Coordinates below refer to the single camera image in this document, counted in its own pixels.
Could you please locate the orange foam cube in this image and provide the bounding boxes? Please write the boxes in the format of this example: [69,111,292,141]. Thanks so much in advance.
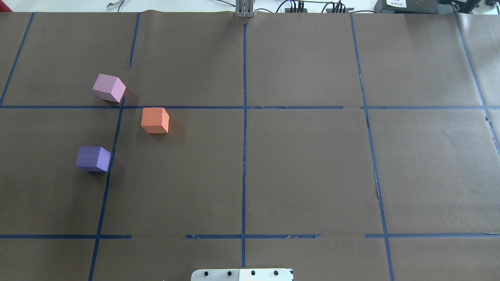
[141,107,170,134]

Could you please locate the pink foam cube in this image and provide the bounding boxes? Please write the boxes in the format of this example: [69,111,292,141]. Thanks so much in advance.
[92,73,126,103]

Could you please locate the purple foam cube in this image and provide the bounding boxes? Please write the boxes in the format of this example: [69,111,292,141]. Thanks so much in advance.
[75,146,111,172]

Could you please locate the aluminium frame post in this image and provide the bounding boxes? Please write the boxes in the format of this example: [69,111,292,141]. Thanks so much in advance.
[235,0,255,18]

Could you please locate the white camera pillar with base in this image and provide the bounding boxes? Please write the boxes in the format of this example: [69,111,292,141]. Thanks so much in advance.
[191,268,294,281]

